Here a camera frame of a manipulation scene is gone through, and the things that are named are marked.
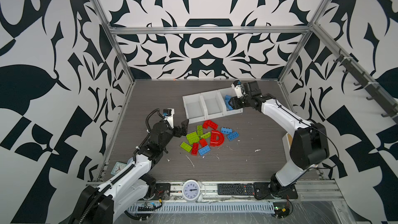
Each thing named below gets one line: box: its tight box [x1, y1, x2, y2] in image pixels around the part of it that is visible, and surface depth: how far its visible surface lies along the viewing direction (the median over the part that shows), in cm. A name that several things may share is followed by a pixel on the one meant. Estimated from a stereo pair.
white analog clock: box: [181, 179, 204, 204], surface depth 74 cm
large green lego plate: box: [186, 131, 200, 145], surface depth 92 cm
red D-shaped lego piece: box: [209, 130, 225, 147], surface depth 92 cm
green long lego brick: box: [196, 124, 204, 137], surface depth 95 cm
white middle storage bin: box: [200, 90, 225, 121], surface depth 104 cm
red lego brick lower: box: [190, 142, 200, 157], surface depth 87 cm
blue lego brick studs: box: [220, 127, 233, 135], surface depth 94 cm
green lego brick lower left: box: [179, 141, 193, 153], surface depth 89 cm
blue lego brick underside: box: [226, 131, 240, 142], surface depth 93 cm
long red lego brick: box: [202, 119, 215, 130], surface depth 97 cm
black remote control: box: [217, 183, 255, 196], surface depth 76 cm
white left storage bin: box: [182, 93, 206, 124], surface depth 103 cm
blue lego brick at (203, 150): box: [197, 144, 211, 156], surface depth 87 cm
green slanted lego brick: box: [200, 131, 211, 139], surface depth 93 cm
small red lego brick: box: [199, 138, 208, 148], surface depth 91 cm
